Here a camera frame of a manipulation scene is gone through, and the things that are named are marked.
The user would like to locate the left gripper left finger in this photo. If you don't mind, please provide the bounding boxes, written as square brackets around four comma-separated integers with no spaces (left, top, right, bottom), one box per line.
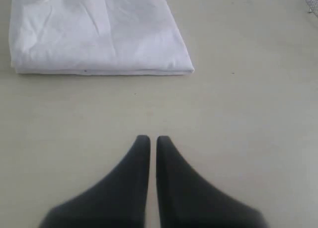
[40,135,151,228]

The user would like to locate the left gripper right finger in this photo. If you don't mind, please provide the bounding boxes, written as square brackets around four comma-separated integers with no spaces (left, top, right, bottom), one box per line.
[156,136,268,228]

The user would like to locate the white t-shirt red print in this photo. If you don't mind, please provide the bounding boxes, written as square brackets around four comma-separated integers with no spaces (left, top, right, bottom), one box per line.
[9,0,194,76]

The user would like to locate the wire mesh basket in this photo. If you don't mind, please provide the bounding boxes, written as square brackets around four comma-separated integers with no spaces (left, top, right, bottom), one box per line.
[303,0,318,16]

